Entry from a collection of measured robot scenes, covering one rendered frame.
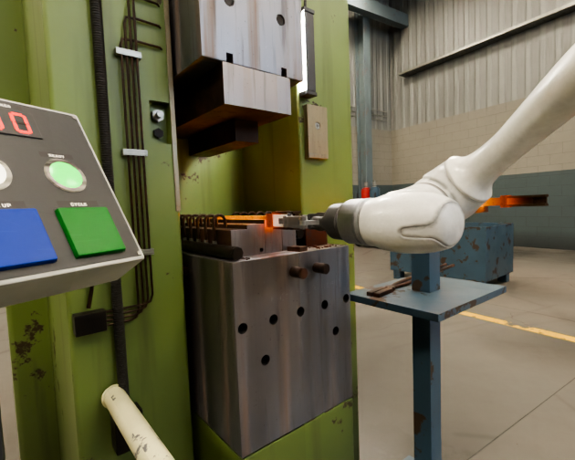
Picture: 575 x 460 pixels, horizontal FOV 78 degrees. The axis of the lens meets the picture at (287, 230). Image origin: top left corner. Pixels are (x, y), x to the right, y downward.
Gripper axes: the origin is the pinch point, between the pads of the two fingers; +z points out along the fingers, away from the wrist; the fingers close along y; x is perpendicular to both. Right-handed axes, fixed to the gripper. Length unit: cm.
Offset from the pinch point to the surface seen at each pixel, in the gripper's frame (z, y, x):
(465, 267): 112, 349, -75
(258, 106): 5.3, -2.9, 28.1
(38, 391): 63, -48, -50
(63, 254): -14, -48, -1
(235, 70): 5.3, -8.9, 35.3
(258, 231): 5.1, -4.5, -2.5
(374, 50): 527, 752, 403
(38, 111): -1, -48, 19
